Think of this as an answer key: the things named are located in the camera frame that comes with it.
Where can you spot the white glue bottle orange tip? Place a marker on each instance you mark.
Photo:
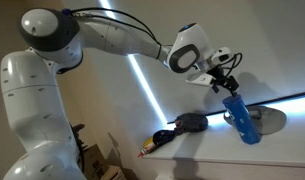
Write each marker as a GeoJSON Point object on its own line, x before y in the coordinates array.
{"type": "Point", "coordinates": [147, 150]}

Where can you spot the grey plate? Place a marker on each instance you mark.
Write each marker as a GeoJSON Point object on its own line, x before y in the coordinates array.
{"type": "Point", "coordinates": [272, 120]}

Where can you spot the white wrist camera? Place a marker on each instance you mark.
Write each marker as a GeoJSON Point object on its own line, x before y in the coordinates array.
{"type": "Point", "coordinates": [222, 55]}

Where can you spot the dark blue crumpled cloth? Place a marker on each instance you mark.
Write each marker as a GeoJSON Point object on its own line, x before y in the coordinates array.
{"type": "Point", "coordinates": [192, 122]}

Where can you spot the black stand behind robot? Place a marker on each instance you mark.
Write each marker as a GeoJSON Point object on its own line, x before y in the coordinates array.
{"type": "Point", "coordinates": [78, 140]}

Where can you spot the small brown cardboard boxes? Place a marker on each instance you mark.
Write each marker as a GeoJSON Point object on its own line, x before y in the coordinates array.
{"type": "Point", "coordinates": [102, 165]}

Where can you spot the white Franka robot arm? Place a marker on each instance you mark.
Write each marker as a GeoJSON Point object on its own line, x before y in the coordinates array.
{"type": "Point", "coordinates": [32, 100]}

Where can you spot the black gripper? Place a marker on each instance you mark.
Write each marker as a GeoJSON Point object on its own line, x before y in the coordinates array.
{"type": "Point", "coordinates": [219, 76]}

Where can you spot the blue cup with white print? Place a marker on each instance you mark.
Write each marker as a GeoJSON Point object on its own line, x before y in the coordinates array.
{"type": "Point", "coordinates": [242, 123]}

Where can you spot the white LED light strip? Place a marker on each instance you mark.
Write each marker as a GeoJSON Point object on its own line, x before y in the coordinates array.
{"type": "Point", "coordinates": [145, 83]}

